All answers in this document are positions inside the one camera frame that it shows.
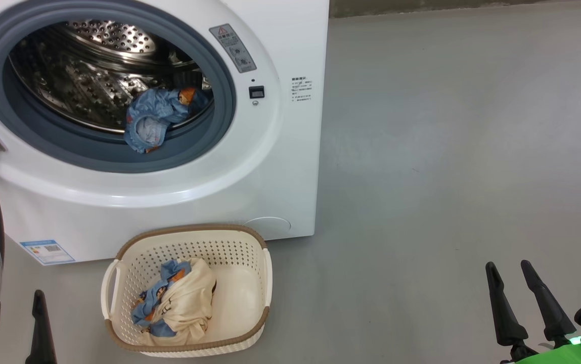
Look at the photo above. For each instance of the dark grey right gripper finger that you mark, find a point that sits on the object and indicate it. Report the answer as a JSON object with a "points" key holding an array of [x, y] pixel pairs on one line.
{"points": [[553, 316], [505, 318]]}

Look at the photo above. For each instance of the grey warning sticker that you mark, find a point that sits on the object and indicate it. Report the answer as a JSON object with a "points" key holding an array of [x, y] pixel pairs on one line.
{"points": [[233, 48]]}

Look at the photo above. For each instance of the blue patterned garment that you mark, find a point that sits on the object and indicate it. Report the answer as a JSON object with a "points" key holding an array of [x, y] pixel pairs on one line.
{"points": [[153, 116]]}

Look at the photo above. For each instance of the blue energy label sticker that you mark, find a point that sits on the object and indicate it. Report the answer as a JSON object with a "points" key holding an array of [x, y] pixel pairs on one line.
{"points": [[47, 252]]}

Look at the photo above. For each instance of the round drain filter cover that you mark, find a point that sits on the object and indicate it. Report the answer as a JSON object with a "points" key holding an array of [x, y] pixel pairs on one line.
{"points": [[267, 227]]}

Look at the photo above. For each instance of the cream perforated laundry basket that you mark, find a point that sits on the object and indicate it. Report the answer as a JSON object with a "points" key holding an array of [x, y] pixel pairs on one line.
{"points": [[239, 303]]}

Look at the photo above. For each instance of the white front-load washing machine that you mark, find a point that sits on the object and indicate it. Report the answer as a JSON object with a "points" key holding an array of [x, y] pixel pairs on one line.
{"points": [[270, 167]]}

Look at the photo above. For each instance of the cream garment with blue part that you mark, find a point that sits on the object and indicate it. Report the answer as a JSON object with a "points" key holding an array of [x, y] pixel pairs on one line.
{"points": [[189, 298]]}

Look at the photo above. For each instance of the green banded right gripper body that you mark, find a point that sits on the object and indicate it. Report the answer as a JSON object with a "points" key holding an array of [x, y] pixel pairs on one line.
{"points": [[558, 356]]}

